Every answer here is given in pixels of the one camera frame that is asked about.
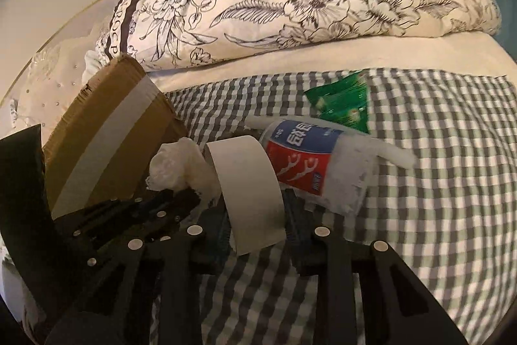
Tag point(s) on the white tissue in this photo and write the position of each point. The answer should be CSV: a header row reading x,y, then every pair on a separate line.
x,y
177,167

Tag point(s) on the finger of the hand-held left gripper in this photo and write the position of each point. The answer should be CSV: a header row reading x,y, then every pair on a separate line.
x,y
161,203
105,236

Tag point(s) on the clear jar red-blue label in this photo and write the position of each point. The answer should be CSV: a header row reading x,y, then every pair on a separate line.
x,y
319,163

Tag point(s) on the pale green cloth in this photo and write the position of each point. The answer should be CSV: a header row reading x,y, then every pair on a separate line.
x,y
95,64

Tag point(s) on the white beaded cushion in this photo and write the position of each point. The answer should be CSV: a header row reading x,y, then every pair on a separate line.
x,y
44,86

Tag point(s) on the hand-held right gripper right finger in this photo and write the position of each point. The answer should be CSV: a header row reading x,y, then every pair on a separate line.
x,y
297,236

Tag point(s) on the green foil packet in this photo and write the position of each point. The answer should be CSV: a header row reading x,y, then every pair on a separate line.
x,y
343,102

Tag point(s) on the beige tape roll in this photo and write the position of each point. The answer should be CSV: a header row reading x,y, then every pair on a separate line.
x,y
250,191

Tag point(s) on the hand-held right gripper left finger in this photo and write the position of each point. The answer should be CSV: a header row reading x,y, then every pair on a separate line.
x,y
214,244

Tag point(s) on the brown cardboard box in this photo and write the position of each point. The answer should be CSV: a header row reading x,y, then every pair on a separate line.
x,y
101,118

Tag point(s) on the green-white checkered cloth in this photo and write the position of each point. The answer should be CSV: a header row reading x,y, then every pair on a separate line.
x,y
444,207

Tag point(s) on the white plastic tube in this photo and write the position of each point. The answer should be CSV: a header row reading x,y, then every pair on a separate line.
x,y
396,157

